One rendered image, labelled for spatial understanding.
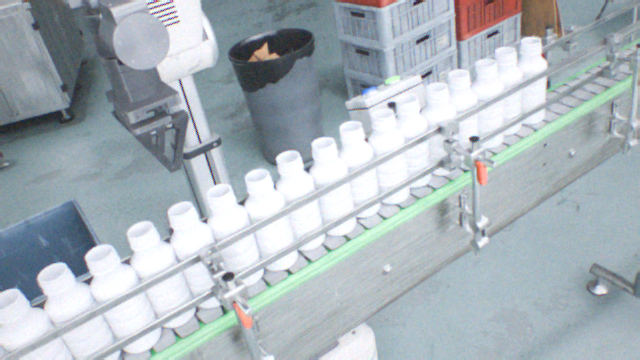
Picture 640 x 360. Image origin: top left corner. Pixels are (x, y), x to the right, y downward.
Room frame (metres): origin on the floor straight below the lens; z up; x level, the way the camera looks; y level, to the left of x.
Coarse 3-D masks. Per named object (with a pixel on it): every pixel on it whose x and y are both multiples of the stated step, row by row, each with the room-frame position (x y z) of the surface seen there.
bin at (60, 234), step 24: (48, 216) 1.11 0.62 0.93; (72, 216) 1.13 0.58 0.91; (0, 240) 1.06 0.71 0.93; (24, 240) 1.08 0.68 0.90; (48, 240) 1.10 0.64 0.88; (72, 240) 1.12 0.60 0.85; (96, 240) 0.95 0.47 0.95; (0, 264) 1.05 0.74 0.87; (24, 264) 1.07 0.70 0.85; (48, 264) 1.09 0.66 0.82; (72, 264) 1.11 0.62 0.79; (0, 288) 1.04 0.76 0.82; (24, 288) 1.06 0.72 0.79
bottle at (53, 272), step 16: (48, 272) 0.59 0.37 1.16; (64, 272) 0.58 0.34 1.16; (48, 288) 0.56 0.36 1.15; (64, 288) 0.57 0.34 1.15; (80, 288) 0.58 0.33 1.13; (48, 304) 0.57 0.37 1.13; (64, 304) 0.56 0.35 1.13; (80, 304) 0.56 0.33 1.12; (96, 304) 0.58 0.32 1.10; (64, 320) 0.55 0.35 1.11; (96, 320) 0.57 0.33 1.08; (64, 336) 0.55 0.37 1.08; (80, 336) 0.55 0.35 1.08; (96, 336) 0.56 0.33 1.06; (112, 336) 0.58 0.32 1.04; (80, 352) 0.55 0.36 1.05; (96, 352) 0.55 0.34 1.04
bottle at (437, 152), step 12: (432, 84) 0.89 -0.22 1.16; (444, 84) 0.88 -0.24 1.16; (432, 96) 0.86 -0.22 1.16; (444, 96) 0.86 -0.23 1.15; (432, 108) 0.86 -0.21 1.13; (444, 108) 0.86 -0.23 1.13; (432, 120) 0.85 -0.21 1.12; (444, 120) 0.84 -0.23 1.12; (432, 144) 0.85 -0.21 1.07; (432, 156) 0.85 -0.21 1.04
